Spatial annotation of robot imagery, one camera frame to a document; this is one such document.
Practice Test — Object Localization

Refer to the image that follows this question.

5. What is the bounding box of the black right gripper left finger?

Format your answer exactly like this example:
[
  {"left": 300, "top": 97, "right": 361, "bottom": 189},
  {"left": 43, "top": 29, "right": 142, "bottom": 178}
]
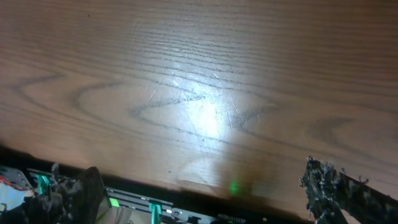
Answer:
[{"left": 1, "top": 163, "right": 104, "bottom": 224}]

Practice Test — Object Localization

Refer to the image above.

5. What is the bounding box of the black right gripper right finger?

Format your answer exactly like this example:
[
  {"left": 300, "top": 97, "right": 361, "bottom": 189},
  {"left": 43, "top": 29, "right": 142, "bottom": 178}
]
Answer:
[{"left": 300, "top": 157, "right": 397, "bottom": 224}]

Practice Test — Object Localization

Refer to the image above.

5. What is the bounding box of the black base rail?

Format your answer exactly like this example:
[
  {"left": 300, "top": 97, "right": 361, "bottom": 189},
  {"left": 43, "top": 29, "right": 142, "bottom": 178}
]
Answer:
[{"left": 0, "top": 146, "right": 312, "bottom": 224}]

